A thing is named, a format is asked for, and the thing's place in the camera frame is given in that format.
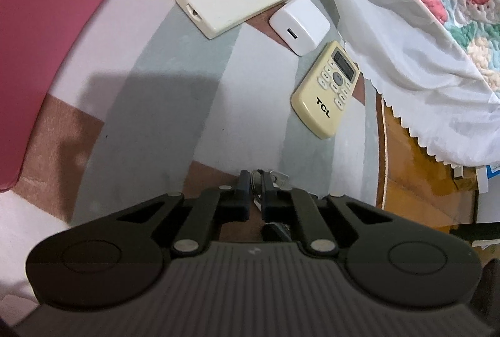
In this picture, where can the pink cardboard box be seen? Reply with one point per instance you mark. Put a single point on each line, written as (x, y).
(58, 28)

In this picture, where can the cream power bank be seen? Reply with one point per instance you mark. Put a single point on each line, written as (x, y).
(234, 1)

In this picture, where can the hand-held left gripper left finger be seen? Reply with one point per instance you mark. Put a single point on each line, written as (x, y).
(244, 200)

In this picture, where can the black bar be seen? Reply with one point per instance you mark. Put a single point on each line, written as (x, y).
(480, 231)

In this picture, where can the floral quilt with white sheet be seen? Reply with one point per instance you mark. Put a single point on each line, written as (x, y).
(410, 59)

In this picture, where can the white and blue box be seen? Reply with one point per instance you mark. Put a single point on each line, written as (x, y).
(488, 177)

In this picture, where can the yellowed remote with display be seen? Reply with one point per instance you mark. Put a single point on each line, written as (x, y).
(316, 106)

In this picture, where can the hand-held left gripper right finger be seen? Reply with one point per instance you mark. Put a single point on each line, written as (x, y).
(267, 204)

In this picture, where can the metal key bunch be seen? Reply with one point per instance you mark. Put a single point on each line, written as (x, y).
(281, 177)

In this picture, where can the white cube charger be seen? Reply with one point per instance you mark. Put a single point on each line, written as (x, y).
(300, 20)

